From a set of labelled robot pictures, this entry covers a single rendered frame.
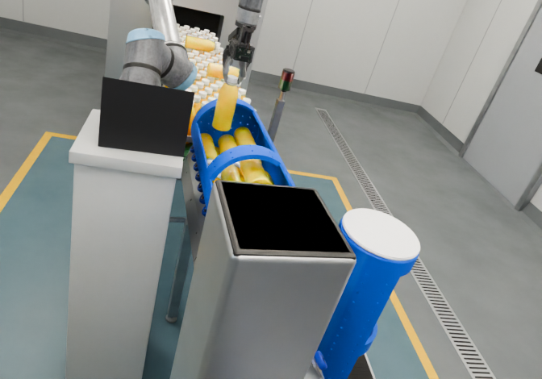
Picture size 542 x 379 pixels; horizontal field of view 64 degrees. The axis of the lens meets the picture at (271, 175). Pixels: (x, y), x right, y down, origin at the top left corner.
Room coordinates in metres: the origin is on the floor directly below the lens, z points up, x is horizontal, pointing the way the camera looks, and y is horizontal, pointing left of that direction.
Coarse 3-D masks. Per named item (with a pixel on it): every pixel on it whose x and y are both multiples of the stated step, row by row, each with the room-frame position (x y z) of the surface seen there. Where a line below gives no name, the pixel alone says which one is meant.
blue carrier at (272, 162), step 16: (208, 112) 1.59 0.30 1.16; (240, 112) 1.64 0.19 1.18; (192, 128) 1.54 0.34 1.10; (208, 128) 1.60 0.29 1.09; (256, 128) 1.67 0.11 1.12; (256, 144) 1.65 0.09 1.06; (272, 144) 1.36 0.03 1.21; (224, 160) 1.17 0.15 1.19; (240, 160) 1.18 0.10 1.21; (272, 160) 1.22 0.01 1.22; (208, 176) 1.17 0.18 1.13; (272, 176) 1.41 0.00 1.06; (288, 176) 1.16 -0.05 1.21; (208, 192) 1.11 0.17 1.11
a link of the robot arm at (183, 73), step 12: (144, 0) 1.68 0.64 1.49; (156, 0) 1.62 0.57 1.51; (168, 0) 1.64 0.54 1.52; (156, 12) 1.58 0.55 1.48; (168, 12) 1.59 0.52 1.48; (156, 24) 1.55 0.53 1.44; (168, 24) 1.55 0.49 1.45; (168, 36) 1.50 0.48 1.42; (180, 48) 1.47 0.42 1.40; (180, 60) 1.41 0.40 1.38; (180, 72) 1.40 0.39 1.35; (192, 72) 1.45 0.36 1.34; (168, 84) 1.40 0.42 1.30; (180, 84) 1.41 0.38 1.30
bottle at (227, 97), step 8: (224, 88) 1.48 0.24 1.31; (232, 88) 1.49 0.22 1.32; (224, 96) 1.47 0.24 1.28; (232, 96) 1.48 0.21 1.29; (216, 104) 1.50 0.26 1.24; (224, 104) 1.48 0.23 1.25; (232, 104) 1.49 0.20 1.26; (216, 112) 1.48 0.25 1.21; (224, 112) 1.48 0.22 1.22; (232, 112) 1.50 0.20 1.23; (216, 120) 1.48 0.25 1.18; (224, 120) 1.48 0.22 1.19; (216, 128) 1.48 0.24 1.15; (224, 128) 1.48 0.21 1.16
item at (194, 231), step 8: (184, 160) 1.66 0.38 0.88; (184, 168) 1.63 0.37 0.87; (184, 176) 1.58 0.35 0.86; (184, 184) 1.53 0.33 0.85; (184, 192) 1.48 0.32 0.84; (192, 192) 1.42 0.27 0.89; (192, 200) 1.38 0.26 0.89; (192, 208) 1.34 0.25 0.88; (192, 216) 1.30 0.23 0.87; (192, 224) 1.26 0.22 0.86; (192, 232) 1.23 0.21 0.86; (200, 232) 1.18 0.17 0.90; (192, 240) 1.19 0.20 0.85; (192, 248) 1.16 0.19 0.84; (312, 368) 0.75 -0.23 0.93; (312, 376) 0.73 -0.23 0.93
